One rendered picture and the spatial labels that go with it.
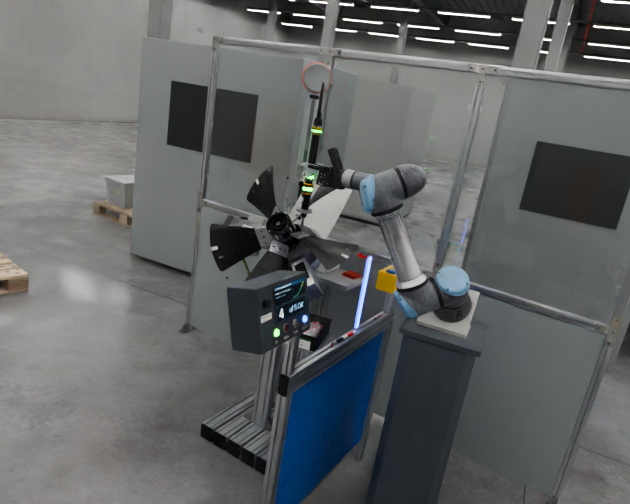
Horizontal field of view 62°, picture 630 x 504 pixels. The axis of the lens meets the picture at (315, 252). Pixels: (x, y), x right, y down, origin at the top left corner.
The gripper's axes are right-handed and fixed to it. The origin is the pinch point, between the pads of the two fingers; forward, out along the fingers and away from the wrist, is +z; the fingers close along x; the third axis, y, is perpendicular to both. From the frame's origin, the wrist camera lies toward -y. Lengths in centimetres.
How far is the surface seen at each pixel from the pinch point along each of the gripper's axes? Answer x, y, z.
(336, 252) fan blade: -2.2, 33.5, -23.2
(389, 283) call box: 21, 47, -41
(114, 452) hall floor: -49, 150, 53
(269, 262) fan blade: -13.6, 43.7, 2.4
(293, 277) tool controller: -65, 25, -42
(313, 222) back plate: 28.1, 32.1, 8.0
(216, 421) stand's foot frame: -5, 142, 28
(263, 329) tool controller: -81, 36, -45
